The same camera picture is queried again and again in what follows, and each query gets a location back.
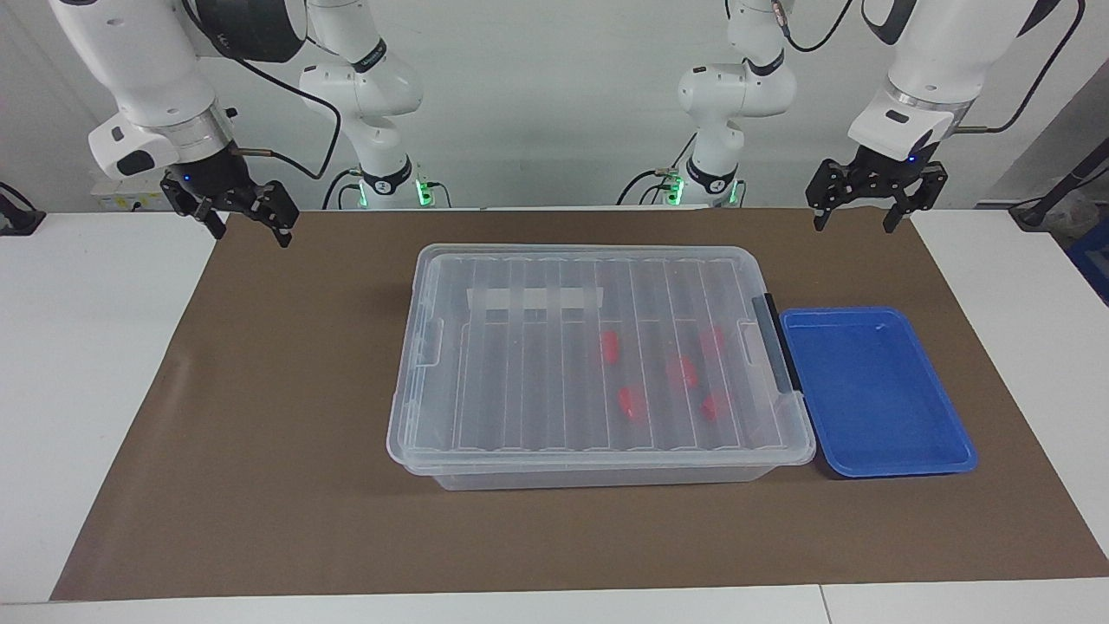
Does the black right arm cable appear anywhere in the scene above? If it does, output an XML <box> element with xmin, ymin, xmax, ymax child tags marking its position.
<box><xmin>182</xmin><ymin>0</ymin><xmax>344</xmax><ymax>181</ymax></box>

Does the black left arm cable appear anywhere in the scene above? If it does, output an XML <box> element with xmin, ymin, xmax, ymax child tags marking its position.
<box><xmin>771</xmin><ymin>0</ymin><xmax>1088</xmax><ymax>136</ymax></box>

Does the dark grey box latch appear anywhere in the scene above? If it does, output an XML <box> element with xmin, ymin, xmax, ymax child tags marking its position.
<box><xmin>752</xmin><ymin>293</ymin><xmax>802</xmax><ymax>393</ymax></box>

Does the clear plastic storage box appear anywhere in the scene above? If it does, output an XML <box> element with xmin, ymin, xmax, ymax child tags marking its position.
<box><xmin>386</xmin><ymin>245</ymin><xmax>817</xmax><ymax>492</ymax></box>

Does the blue plastic tray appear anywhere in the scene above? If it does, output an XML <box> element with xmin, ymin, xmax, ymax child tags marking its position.
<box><xmin>778</xmin><ymin>305</ymin><xmax>980</xmax><ymax>480</ymax></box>

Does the black base cable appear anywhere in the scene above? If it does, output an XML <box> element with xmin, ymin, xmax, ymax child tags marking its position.
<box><xmin>617</xmin><ymin>130</ymin><xmax>699</xmax><ymax>207</ymax></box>
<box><xmin>322</xmin><ymin>167</ymin><xmax>361</xmax><ymax>211</ymax></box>

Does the black clamp device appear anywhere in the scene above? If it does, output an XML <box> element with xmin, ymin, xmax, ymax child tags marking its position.
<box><xmin>0</xmin><ymin>182</ymin><xmax>47</xmax><ymax>237</ymax></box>

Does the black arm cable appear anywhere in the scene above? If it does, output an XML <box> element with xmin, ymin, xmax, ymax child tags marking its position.
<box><xmin>771</xmin><ymin>0</ymin><xmax>1088</xmax><ymax>136</ymax></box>
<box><xmin>182</xmin><ymin>0</ymin><xmax>344</xmax><ymax>181</ymax></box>

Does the blue crate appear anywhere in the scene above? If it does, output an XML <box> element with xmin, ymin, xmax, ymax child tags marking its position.
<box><xmin>1066</xmin><ymin>221</ymin><xmax>1109</xmax><ymax>306</ymax></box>

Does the white power strip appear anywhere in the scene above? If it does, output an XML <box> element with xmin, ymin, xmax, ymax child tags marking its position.
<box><xmin>91</xmin><ymin>172</ymin><xmax>167</xmax><ymax>212</ymax></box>

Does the brown table mat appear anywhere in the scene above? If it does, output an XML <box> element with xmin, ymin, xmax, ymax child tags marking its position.
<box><xmin>50</xmin><ymin>206</ymin><xmax>1109</xmax><ymax>601</ymax></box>

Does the clear ribbed plastic lid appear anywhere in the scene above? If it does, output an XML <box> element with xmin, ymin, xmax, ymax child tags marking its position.
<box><xmin>386</xmin><ymin>245</ymin><xmax>817</xmax><ymax>474</ymax></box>

